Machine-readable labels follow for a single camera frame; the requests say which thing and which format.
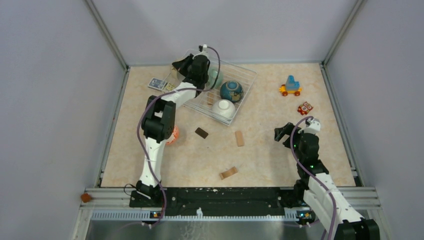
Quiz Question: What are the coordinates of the blue yellow toy train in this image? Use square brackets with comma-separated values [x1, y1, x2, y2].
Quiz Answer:
[279, 75, 302, 97]

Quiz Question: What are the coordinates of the wooden block in rack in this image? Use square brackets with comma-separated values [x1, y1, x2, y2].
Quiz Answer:
[206, 91, 215, 106]

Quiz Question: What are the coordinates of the white wire dish rack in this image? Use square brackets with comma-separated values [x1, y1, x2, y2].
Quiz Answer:
[183, 50, 257, 126]

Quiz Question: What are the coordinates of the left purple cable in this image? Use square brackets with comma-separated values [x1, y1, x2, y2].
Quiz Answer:
[136, 46, 222, 229]

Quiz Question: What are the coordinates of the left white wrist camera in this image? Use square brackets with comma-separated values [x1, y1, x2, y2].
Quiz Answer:
[197, 44, 210, 59]

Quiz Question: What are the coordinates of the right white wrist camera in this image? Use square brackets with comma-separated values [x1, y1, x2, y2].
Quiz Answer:
[303, 117, 322, 135]

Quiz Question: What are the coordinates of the red owl toy block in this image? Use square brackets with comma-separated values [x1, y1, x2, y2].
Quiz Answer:
[297, 101, 314, 116]

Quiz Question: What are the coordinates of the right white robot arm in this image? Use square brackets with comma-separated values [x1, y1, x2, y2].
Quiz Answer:
[274, 117, 381, 240]

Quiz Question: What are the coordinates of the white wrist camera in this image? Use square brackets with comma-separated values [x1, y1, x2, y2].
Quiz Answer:
[303, 117, 322, 135]
[197, 44, 210, 59]

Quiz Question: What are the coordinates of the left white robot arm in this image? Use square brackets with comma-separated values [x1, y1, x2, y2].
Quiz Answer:
[131, 54, 211, 207]

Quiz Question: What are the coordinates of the small yellow patterned tile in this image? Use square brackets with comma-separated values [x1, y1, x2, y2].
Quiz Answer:
[163, 83, 176, 92]

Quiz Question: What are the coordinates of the white ceramic bowl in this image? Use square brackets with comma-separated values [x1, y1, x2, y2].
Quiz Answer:
[211, 99, 236, 119]

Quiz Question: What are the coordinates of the small orange block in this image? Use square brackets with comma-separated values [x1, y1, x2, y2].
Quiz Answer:
[80, 192, 92, 203]

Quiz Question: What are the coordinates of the notched wooden block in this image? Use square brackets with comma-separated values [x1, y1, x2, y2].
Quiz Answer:
[219, 166, 238, 180]

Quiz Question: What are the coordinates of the beige ceramic bowl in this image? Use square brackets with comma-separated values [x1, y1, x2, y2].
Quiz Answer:
[170, 65, 183, 82]

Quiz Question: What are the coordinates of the dark brown block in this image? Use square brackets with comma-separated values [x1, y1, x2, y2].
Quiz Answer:
[195, 127, 209, 139]

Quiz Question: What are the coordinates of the orange patterned white bowl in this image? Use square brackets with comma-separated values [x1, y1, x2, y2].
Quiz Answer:
[166, 125, 180, 145]

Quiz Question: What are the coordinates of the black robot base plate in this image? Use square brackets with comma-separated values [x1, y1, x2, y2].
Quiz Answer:
[129, 187, 306, 217]

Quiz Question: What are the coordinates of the light wooden block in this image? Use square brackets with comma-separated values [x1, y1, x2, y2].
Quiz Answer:
[234, 130, 245, 147]

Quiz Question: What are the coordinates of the dark teal patterned bowl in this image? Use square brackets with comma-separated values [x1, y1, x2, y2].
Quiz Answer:
[219, 80, 244, 103]

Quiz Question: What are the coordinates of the light green ceramic bowl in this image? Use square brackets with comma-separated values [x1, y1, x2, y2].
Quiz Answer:
[206, 67, 224, 89]

